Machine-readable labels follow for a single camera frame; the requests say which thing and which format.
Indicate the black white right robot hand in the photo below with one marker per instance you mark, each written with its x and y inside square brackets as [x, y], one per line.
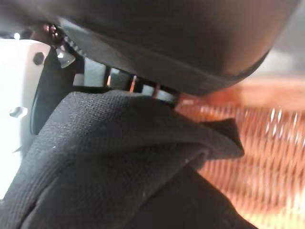
[166, 35]

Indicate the black garment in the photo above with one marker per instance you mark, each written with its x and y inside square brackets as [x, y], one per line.
[107, 167]

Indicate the wicker laundry basket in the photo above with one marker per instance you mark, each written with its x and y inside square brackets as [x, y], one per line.
[262, 155]

